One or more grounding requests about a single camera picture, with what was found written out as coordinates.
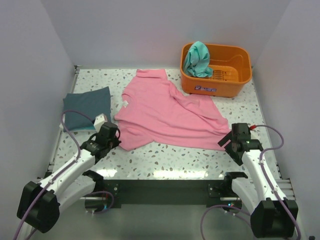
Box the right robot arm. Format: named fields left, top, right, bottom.
left=218, top=123, right=302, bottom=240

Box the folded dark blue t-shirt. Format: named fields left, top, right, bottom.
left=63, top=87, right=111, bottom=131

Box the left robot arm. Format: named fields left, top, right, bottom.
left=17, top=122, right=121, bottom=233

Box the aluminium table frame rail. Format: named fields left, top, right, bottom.
left=35, top=65, right=80, bottom=183

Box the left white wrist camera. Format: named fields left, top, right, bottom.
left=93, top=113, right=108, bottom=133

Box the teal t-shirt in basket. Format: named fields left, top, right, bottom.
left=182, top=41, right=214, bottom=78

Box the orange plastic basket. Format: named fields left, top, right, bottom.
left=180, top=43, right=252, bottom=98

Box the pink t-shirt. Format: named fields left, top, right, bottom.
left=114, top=69, right=230, bottom=151

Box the folded light blue t-shirt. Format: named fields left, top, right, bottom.
left=79, top=126, right=96, bottom=132

